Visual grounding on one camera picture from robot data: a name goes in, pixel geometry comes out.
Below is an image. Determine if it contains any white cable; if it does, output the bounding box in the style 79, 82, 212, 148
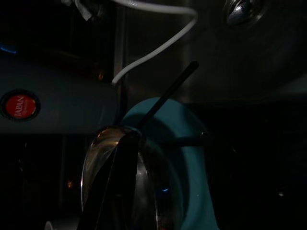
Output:
74, 0, 198, 85

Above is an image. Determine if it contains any metal sink drain strainer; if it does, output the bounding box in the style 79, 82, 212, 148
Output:
222, 0, 268, 28

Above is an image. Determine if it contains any stainless steel sink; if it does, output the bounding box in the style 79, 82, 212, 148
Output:
112, 0, 307, 105

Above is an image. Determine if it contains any red round Japan sticker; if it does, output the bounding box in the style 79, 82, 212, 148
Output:
4, 93, 37, 119

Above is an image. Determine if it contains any grey appliance with sticker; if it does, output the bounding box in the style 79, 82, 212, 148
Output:
0, 56, 122, 135

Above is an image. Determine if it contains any black chopstick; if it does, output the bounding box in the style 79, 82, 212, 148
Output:
137, 61, 200, 130

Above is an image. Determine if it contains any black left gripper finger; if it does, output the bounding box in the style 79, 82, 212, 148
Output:
76, 133, 141, 230

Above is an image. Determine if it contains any teal plate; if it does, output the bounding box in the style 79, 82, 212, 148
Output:
121, 96, 219, 230

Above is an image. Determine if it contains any shiny stainless steel bowl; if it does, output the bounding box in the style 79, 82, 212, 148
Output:
81, 124, 184, 230

